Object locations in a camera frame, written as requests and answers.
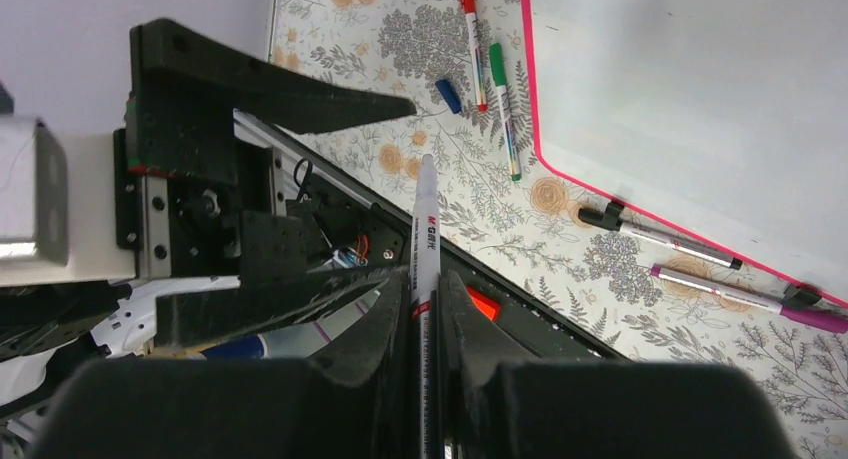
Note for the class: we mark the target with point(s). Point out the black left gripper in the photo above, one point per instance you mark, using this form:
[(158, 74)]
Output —
[(344, 401)]

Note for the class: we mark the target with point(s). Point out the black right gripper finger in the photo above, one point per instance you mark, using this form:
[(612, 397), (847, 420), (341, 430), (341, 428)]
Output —
[(512, 404)]

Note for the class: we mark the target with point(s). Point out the pink framed whiteboard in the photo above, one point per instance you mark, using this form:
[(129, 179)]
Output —
[(723, 119)]

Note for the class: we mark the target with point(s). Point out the red tape label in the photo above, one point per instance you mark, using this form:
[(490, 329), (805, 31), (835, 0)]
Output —
[(486, 305)]

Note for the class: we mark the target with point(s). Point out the black capped marker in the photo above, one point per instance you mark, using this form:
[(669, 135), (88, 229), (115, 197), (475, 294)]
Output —
[(611, 220)]

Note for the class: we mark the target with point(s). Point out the blue marker cap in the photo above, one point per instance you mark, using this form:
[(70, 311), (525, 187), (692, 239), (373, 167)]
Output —
[(449, 95)]

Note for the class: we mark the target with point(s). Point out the floral patterned mat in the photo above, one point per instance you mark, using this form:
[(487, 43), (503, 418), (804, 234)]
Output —
[(529, 231)]

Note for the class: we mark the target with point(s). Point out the green capped marker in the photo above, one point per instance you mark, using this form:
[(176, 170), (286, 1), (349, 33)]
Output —
[(498, 72)]

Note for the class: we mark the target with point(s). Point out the purple capped marker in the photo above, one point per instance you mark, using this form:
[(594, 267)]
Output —
[(810, 317)]

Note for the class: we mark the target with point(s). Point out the red capped marker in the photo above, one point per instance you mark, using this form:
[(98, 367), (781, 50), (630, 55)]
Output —
[(469, 9)]

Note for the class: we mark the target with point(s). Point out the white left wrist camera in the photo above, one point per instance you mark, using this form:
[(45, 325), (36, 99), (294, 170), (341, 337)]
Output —
[(58, 221)]

